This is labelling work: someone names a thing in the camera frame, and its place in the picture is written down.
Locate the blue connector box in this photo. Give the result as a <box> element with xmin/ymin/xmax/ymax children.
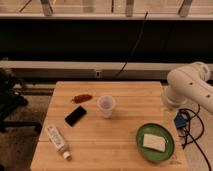
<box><xmin>174</xmin><ymin>114</ymin><xmax>186</xmax><ymax>129</ymax></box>

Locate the black hanging cable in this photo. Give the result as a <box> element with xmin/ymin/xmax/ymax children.
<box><xmin>112</xmin><ymin>10</ymin><xmax>150</xmax><ymax>80</ymax></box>

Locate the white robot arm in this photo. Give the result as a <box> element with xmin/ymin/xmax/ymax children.
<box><xmin>162</xmin><ymin>62</ymin><xmax>213</xmax><ymax>114</ymax></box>

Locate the black smartphone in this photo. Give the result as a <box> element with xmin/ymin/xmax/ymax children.
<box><xmin>65</xmin><ymin>106</ymin><xmax>87</xmax><ymax>126</ymax></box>

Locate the wall power outlet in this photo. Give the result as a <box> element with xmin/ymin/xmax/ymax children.
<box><xmin>96</xmin><ymin>71</ymin><xmax>101</xmax><ymax>78</ymax></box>

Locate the black floor cable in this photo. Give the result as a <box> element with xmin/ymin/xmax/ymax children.
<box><xmin>178</xmin><ymin>103</ymin><xmax>213</xmax><ymax>171</ymax></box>

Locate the black office chair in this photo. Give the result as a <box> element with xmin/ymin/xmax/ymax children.
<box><xmin>0</xmin><ymin>69</ymin><xmax>42</xmax><ymax>133</ymax></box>

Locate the green plate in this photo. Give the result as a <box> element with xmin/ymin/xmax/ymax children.
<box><xmin>136</xmin><ymin>123</ymin><xmax>175</xmax><ymax>163</ymax></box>

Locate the white sponge block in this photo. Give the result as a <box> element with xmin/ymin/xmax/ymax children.
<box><xmin>143</xmin><ymin>134</ymin><xmax>166</xmax><ymax>152</ymax></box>

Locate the white tube bottle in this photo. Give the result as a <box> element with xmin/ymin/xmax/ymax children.
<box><xmin>45</xmin><ymin>124</ymin><xmax>71</xmax><ymax>160</ymax></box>

